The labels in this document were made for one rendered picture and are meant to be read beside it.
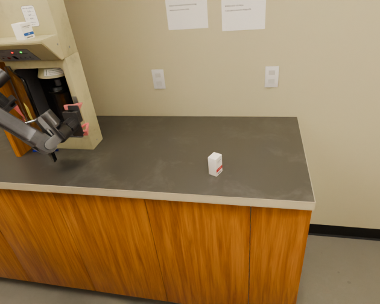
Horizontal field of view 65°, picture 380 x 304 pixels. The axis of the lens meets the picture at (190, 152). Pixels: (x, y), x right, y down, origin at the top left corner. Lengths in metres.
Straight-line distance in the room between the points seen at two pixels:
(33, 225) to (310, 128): 1.60
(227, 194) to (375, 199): 1.25
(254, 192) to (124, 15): 1.13
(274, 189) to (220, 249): 0.41
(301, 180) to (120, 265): 1.04
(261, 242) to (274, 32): 1.00
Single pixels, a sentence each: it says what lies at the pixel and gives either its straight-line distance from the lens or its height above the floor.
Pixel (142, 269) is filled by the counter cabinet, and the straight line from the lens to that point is 1.72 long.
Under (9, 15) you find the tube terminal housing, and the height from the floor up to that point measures 1.59.
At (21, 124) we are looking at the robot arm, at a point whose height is 1.29.
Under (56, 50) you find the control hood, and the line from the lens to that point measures 1.43.
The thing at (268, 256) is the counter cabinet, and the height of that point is 0.58.
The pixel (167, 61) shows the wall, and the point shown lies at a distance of 1.74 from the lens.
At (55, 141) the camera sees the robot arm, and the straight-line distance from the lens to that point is 1.21.
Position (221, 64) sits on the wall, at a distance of 1.69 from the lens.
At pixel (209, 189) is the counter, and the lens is 1.21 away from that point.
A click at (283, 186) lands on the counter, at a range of 1.24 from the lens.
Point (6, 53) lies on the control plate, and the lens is 1.53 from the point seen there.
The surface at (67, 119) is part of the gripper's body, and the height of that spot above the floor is 1.23.
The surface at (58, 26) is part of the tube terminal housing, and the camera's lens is 1.46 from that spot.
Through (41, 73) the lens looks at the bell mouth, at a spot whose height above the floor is 1.34.
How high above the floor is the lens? 1.71
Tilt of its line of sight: 32 degrees down
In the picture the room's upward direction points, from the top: 6 degrees counter-clockwise
